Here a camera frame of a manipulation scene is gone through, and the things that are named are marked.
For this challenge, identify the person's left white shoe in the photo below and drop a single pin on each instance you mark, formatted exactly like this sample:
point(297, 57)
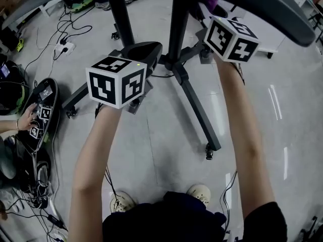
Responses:
point(123, 202)

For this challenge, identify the white power strip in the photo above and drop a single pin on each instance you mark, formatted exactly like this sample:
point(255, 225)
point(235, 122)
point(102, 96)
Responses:
point(65, 48)

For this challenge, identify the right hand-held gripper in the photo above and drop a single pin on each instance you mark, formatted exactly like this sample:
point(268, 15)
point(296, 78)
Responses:
point(229, 41)

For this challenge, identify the black dome backpack with screen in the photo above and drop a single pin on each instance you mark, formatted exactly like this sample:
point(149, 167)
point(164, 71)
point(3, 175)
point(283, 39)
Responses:
point(10, 92)

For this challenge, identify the person's right white shoe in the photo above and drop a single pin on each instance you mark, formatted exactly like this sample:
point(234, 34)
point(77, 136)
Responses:
point(200, 193)

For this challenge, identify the person's left forearm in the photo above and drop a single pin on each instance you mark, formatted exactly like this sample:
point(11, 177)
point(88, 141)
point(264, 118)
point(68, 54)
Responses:
point(93, 160)

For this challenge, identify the person's legs in dark trousers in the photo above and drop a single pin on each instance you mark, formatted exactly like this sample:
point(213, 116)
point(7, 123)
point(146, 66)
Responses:
point(164, 220)

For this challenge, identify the person's white shoe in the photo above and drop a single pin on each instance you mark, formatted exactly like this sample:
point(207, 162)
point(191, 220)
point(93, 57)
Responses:
point(200, 193)
point(123, 202)

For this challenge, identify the person's right forearm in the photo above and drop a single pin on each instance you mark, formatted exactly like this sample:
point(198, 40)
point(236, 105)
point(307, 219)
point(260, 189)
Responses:
point(244, 135)

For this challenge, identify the black open dome case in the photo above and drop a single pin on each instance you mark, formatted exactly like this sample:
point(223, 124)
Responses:
point(54, 110)

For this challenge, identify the small black box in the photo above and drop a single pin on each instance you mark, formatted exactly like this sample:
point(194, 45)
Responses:
point(43, 91)

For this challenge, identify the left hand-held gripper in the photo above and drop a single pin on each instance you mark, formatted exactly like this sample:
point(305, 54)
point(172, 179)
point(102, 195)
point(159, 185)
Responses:
point(103, 84)

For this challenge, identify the purple cloth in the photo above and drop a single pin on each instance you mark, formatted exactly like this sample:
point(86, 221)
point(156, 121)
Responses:
point(209, 0)

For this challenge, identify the black dome backpack green trim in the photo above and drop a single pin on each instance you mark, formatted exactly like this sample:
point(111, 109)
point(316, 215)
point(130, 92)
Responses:
point(82, 4)

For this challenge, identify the idle hand-held gripper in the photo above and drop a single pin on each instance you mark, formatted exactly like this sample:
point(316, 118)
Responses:
point(34, 132)
point(45, 112)

